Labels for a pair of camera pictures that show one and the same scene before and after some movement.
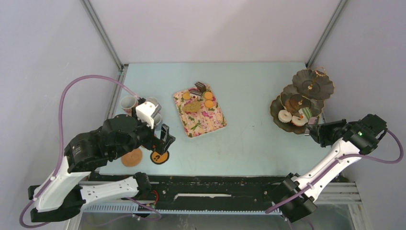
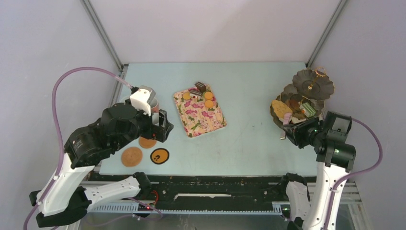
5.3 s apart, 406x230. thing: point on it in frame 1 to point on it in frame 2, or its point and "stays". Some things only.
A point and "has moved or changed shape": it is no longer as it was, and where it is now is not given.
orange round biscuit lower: (208, 103) stays
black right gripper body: (327, 133) to (306, 132)
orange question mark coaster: (157, 158) stays
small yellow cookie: (186, 96) stays
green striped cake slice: (307, 112) has moved or changed shape
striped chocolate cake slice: (195, 94) stays
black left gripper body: (146, 136) to (146, 128)
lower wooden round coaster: (132, 158) stays
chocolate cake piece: (201, 86) stays
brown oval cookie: (192, 107) to (280, 108)
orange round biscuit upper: (208, 95) stays
